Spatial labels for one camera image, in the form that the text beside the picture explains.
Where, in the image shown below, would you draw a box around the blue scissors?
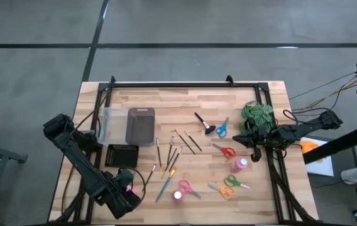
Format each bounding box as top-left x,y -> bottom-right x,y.
214,117 -> 230,139

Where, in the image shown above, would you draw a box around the pink scissors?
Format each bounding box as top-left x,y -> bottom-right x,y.
178,180 -> 202,200

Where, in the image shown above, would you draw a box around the white board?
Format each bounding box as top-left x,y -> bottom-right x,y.
300,136 -> 335,178

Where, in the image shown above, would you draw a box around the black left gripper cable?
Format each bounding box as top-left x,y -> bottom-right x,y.
117,167 -> 147,202

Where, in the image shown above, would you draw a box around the green scissors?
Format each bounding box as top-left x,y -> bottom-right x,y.
223,175 -> 251,190

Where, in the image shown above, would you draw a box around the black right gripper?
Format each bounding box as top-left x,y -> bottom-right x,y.
232,124 -> 282,163

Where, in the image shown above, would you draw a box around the smoky grey plastic bin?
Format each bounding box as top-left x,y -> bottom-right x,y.
124,107 -> 156,148

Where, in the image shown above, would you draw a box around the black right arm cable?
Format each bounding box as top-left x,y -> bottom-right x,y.
282,107 -> 332,126

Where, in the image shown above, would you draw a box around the clear plastic bin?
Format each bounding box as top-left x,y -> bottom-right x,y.
98,107 -> 129,146

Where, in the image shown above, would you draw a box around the dark pink paint bottle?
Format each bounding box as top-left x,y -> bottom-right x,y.
171,190 -> 185,203

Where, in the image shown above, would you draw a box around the green striped potted plant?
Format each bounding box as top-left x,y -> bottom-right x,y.
239,100 -> 275,135

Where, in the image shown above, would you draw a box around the orange scissors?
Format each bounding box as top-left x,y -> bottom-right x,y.
207,182 -> 235,200

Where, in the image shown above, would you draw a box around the black mesh basket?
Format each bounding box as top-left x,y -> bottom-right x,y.
104,144 -> 140,169

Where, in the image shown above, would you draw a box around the black powder brush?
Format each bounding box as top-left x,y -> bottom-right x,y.
194,112 -> 217,136

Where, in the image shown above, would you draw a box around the grey metal table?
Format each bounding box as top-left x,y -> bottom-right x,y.
0,137 -> 28,226

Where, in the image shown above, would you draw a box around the red scissors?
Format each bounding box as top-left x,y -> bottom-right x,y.
211,143 -> 236,159

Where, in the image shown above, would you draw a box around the white paper towel roll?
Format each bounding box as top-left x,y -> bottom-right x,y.
341,165 -> 357,185

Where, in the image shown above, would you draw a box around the thin black paintbrush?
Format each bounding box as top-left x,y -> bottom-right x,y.
168,146 -> 184,173
173,129 -> 197,156
155,137 -> 163,168
184,130 -> 203,153
164,148 -> 178,172
143,163 -> 157,190
166,135 -> 175,165

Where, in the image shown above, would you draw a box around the orange cloth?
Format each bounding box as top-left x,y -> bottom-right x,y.
300,140 -> 324,163

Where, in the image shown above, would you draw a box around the yellow floor cable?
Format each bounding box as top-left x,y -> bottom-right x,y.
291,80 -> 357,111

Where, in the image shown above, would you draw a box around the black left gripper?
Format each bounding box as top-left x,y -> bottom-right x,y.
101,175 -> 142,220

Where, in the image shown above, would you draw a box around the black metal bar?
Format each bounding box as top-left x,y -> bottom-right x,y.
302,123 -> 357,165

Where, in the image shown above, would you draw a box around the thin black floor cable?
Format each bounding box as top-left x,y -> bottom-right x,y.
288,72 -> 357,100

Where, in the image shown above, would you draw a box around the blue handled paintbrush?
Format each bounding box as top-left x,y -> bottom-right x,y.
155,166 -> 179,203

